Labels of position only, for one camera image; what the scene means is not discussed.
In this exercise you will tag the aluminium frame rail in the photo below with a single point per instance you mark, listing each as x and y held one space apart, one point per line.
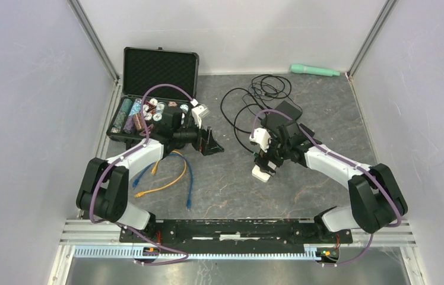
83 232

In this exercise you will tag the black router box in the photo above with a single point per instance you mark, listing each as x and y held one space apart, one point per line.
273 119

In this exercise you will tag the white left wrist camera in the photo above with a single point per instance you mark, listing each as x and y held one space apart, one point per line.
198 112

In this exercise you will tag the mint green flashlight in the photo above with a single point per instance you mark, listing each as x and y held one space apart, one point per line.
303 69

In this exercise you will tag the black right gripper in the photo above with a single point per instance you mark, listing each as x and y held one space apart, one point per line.
263 162

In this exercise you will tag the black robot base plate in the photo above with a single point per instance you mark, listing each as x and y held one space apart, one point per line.
269 236

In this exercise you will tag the white network switch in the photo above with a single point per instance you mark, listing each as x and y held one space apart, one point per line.
260 175

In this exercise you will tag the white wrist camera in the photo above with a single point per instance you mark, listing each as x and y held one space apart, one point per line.
198 112
262 138

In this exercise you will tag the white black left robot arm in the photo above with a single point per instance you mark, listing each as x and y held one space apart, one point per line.
104 188

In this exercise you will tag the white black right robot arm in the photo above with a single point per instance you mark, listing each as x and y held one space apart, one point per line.
375 197

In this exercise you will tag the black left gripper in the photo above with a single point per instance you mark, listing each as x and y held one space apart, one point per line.
207 147

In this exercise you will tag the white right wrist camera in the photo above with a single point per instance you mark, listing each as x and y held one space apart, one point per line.
262 138

